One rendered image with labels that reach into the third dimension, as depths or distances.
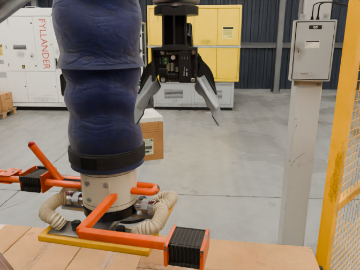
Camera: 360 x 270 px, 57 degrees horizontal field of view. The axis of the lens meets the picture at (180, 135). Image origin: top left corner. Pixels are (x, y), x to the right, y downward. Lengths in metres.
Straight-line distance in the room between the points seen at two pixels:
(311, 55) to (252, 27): 9.70
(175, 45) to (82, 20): 0.39
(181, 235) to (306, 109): 1.31
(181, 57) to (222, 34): 7.66
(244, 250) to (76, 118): 0.74
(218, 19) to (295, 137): 6.44
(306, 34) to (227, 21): 6.43
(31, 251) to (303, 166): 1.59
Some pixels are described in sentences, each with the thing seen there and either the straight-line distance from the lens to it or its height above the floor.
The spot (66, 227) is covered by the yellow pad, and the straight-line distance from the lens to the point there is 1.08.
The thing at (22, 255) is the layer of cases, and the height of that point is 0.54.
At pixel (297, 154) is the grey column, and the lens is 1.97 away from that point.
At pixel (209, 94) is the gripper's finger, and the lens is 0.56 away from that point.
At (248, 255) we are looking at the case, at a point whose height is 0.95.
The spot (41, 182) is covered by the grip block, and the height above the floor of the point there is 1.24.
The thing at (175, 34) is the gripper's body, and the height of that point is 1.68.
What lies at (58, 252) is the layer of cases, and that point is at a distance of 2.05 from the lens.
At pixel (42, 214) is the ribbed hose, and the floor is 1.18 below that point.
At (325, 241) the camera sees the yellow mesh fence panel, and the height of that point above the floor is 0.86.
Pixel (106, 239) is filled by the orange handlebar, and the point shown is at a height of 1.24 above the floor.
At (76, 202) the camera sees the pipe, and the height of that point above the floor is 1.18.
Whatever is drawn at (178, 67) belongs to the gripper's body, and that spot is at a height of 1.63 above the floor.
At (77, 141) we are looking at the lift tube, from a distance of 0.93.
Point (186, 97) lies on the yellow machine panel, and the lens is 8.32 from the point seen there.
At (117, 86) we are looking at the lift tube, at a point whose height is 1.55.
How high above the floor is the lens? 1.67
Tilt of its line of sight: 16 degrees down
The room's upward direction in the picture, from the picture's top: straight up
